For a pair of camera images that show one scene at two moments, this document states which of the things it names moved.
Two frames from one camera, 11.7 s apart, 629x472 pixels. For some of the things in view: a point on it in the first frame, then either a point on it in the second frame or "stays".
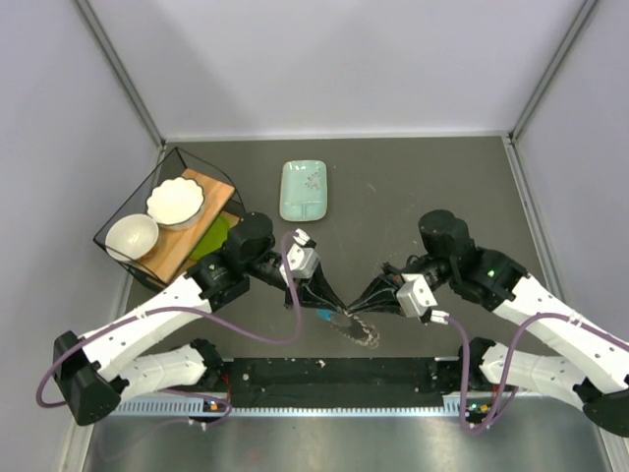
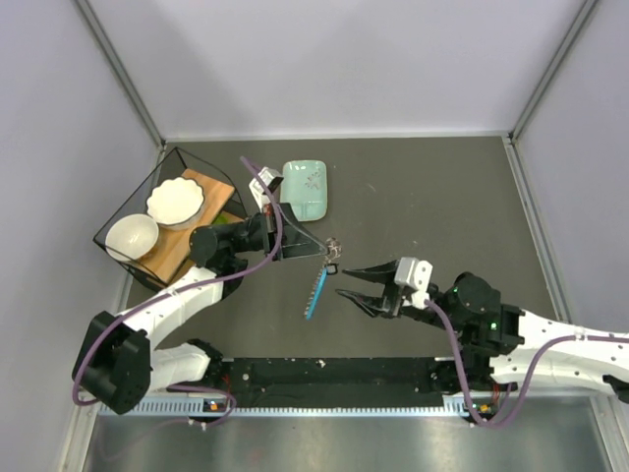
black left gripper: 319,284 -> 298,249
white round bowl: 132,238 stays
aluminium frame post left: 119,68 stays
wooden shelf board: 177,244 stays
